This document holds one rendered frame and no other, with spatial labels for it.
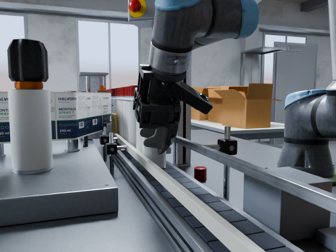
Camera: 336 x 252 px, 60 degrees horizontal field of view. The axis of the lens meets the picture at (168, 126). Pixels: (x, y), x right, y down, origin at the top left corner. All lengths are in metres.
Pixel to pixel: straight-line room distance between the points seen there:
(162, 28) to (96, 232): 0.35
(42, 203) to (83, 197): 0.07
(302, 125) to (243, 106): 1.65
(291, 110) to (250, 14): 0.38
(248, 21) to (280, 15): 6.31
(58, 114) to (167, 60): 0.51
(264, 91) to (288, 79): 4.24
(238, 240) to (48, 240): 0.31
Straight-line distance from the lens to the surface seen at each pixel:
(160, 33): 0.51
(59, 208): 0.58
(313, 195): 0.32
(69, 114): 0.94
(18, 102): 0.71
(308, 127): 0.85
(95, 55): 5.27
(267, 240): 0.40
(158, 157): 0.68
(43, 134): 0.72
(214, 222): 0.35
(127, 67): 5.32
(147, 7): 0.96
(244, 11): 0.56
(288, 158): 0.88
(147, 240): 0.49
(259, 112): 2.55
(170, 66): 0.52
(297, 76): 6.95
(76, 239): 0.51
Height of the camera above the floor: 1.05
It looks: 6 degrees down
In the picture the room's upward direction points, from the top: straight up
